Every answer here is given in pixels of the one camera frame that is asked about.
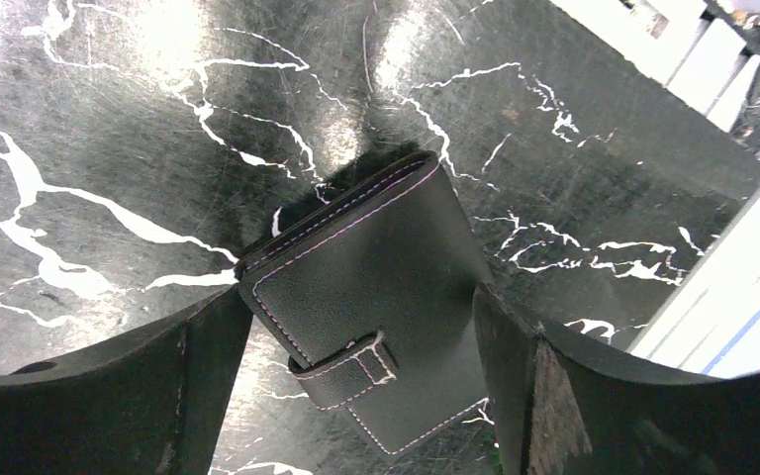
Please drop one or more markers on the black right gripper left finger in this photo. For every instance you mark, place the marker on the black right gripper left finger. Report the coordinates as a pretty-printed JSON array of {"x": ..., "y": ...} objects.
[{"x": 148, "y": 401}]

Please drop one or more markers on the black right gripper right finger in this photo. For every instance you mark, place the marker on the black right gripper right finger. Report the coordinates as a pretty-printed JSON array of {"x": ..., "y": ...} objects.
[{"x": 565, "y": 403}]

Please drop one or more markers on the black leather card holder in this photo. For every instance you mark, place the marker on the black leather card holder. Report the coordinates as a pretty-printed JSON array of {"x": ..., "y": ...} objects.
[{"x": 371, "y": 296}]

